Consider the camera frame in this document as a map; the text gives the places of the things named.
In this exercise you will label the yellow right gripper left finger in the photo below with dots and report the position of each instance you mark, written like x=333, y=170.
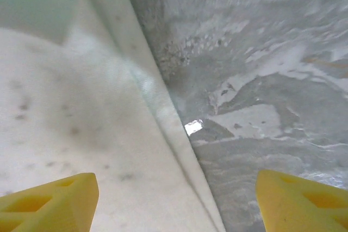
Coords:
x=54, y=204

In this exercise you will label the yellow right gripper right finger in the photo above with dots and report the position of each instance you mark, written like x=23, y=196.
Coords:
x=301, y=204

